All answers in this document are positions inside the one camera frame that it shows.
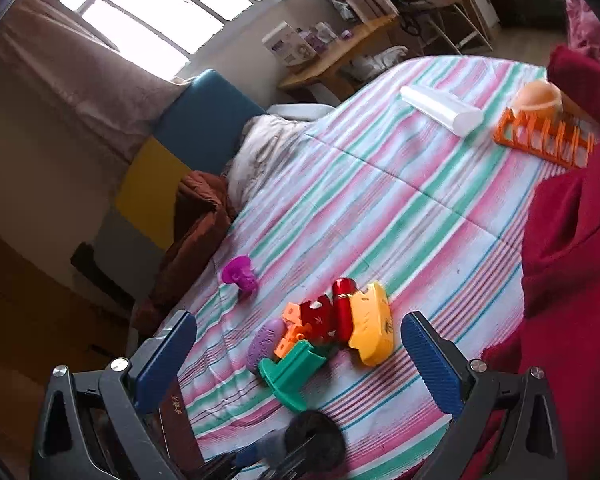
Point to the white cardboard box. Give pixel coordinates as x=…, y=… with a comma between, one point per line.
x=285, y=42

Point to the red cylinder toy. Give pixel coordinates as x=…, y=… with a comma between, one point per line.
x=342, y=310

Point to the green plastic toy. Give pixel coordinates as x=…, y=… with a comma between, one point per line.
x=292, y=370

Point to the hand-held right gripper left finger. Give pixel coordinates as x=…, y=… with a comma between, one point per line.
x=162, y=360

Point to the brown cloth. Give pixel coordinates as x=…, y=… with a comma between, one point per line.
x=200, y=220

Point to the yellow plastic toy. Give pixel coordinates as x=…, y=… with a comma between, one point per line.
x=372, y=325

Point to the pink beige curtain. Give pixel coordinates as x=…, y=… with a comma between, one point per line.
x=80, y=75

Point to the black headboard panel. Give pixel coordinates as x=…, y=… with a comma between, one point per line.
x=100, y=275

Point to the red blanket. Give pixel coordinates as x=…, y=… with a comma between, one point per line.
x=570, y=285

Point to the white plastic case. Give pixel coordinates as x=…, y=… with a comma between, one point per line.
x=440, y=107

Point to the striped bed quilt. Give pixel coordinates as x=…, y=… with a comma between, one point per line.
x=380, y=185

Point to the window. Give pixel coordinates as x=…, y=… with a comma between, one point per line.
x=145, y=0

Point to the black grey cylindrical tool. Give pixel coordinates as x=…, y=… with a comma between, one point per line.
x=312, y=437

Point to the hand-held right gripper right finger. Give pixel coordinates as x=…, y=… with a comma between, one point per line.
x=430, y=365

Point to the peach plastic cup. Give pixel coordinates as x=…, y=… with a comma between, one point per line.
x=535, y=95

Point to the red toy block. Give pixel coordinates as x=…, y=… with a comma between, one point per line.
x=317, y=317

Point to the blue yellow grey headboard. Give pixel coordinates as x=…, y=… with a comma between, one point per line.
x=200, y=120

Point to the purple egg-shaped toy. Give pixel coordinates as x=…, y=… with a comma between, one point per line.
x=265, y=345

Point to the round folding table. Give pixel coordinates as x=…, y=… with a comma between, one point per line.
x=430, y=0

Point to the pink patterned cloth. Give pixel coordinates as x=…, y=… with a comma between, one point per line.
x=587, y=25

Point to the magenta toy cup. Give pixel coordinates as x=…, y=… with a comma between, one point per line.
x=240, y=272

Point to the wooden desk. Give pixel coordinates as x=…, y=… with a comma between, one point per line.
x=345, y=55

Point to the orange plastic rack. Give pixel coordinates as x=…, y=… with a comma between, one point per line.
x=530, y=140

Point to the grey white pillow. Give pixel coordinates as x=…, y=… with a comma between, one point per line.
x=270, y=150

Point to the brown wooden wardrobe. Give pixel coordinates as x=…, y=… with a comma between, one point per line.
x=30, y=310

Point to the orange toy block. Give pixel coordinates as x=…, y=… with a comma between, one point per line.
x=292, y=314
x=287, y=342

